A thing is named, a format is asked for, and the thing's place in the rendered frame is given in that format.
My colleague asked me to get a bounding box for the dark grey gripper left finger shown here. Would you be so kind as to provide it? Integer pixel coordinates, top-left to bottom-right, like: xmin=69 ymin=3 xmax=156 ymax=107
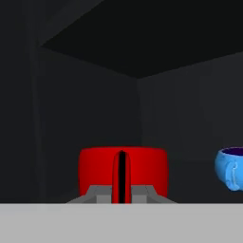
xmin=65 ymin=184 xmax=114 ymax=205

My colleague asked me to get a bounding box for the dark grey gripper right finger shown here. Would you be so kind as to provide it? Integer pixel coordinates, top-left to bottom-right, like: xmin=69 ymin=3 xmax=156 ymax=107
xmin=130 ymin=184 xmax=178 ymax=205

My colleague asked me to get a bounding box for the red mug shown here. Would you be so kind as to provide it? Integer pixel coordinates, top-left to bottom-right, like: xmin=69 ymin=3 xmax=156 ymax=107
xmin=78 ymin=146 xmax=170 ymax=205

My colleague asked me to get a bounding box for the dark cabinet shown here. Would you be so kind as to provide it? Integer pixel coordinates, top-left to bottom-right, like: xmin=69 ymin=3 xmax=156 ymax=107
xmin=0 ymin=0 xmax=243 ymax=205

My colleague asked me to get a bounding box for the blue cup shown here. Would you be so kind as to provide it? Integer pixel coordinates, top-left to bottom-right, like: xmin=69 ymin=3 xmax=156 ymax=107
xmin=215 ymin=146 xmax=243 ymax=192

